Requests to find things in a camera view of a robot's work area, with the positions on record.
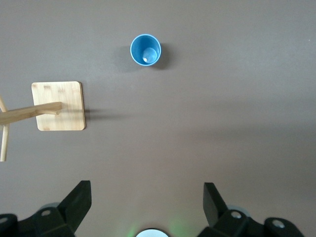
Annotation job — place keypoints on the brown table mat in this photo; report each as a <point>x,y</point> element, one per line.
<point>197,123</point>

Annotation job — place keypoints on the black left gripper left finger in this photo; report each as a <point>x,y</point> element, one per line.
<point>54,222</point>

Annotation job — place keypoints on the light blue plastic cup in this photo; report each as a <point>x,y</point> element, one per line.
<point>138,49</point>

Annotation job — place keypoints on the wooden mug tree stand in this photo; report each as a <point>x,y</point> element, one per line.
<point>64,96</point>

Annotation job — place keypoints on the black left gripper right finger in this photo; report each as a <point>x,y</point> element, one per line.
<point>232,224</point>

